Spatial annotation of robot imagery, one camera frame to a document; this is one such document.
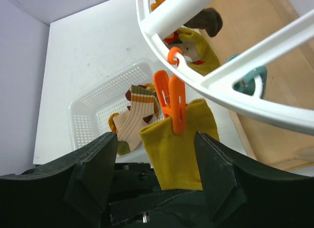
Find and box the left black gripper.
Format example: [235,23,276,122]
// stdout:
[101,163,210,228]

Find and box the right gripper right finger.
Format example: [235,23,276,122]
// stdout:
[194,132,314,228]

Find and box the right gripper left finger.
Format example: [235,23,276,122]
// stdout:
[0,132,117,228]

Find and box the olive yellow sock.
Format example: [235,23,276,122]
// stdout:
[140,99,219,191]
[163,27,220,76]

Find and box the white round sock hanger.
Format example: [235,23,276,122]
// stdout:
[135,0,314,135]

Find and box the white plastic basket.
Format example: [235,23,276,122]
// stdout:
[68,58,156,151]

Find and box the teal clip upper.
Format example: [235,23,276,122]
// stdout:
[233,66,267,99]

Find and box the black sock left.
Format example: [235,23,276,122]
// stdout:
[184,8,223,37]

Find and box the wooden drying rack frame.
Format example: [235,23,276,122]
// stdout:
[201,0,314,171]

